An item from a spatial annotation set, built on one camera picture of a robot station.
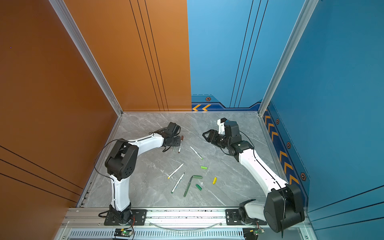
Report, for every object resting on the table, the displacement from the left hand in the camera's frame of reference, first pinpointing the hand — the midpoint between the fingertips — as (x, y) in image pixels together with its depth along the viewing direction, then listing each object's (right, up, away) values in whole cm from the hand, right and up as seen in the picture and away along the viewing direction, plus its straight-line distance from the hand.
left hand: (178, 139), depth 101 cm
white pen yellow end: (0, -18, -12) cm, 22 cm away
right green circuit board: (+42, -40, -32) cm, 66 cm away
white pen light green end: (+13, -9, -5) cm, 16 cm away
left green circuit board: (-22, -42, -30) cm, 56 cm away
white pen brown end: (+2, 0, +4) cm, 4 cm away
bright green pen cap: (+17, -16, -12) cm, 26 cm away
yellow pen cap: (+23, -22, -16) cm, 36 cm away
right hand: (+18, +4, -21) cm, 28 cm away
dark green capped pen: (+11, -21, -14) cm, 28 cm away
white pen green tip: (+2, -24, -17) cm, 29 cm away
